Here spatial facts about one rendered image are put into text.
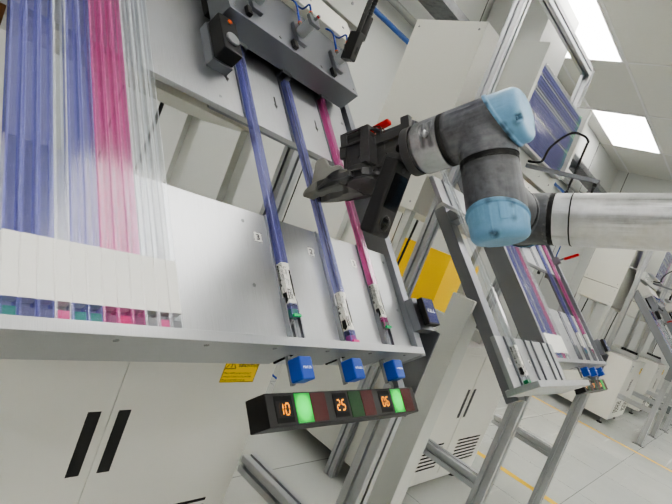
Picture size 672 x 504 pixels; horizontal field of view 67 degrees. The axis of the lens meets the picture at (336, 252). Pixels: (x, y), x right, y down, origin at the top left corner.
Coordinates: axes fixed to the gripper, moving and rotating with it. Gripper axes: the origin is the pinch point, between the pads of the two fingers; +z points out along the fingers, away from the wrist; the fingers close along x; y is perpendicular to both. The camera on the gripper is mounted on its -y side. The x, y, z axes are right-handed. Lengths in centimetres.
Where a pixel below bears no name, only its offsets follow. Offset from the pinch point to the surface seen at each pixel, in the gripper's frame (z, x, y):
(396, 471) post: 18, -48, -50
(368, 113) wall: 118, -198, 149
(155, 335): -7.9, 32.8, -25.0
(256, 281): -3.6, 16.0, -16.7
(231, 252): -2.7, 19.5, -13.4
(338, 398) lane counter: -6.4, 3.5, -31.7
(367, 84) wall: 111, -187, 163
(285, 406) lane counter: -6.6, 14.0, -32.3
